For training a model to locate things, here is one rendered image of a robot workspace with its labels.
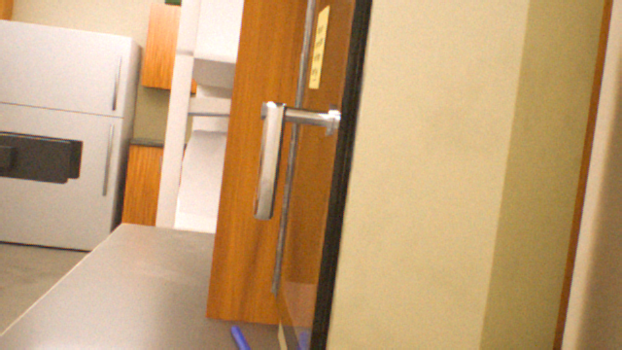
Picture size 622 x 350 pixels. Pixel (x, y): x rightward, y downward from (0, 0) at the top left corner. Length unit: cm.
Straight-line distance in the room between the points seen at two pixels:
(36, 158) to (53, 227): 509
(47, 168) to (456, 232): 29
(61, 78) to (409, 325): 513
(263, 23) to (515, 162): 42
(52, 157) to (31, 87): 508
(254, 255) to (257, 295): 5
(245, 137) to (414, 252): 39
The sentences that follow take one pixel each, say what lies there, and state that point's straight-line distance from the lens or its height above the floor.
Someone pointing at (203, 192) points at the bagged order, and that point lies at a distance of 184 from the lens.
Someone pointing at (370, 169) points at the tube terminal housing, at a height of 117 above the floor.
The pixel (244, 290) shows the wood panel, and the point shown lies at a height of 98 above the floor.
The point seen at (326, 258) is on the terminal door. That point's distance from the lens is 45.
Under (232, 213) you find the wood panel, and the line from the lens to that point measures 81.
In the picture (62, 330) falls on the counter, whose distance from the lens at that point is 76.
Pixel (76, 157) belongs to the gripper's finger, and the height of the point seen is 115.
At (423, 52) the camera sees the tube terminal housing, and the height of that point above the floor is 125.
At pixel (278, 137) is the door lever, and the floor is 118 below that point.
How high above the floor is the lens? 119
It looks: 3 degrees down
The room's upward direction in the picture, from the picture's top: 7 degrees clockwise
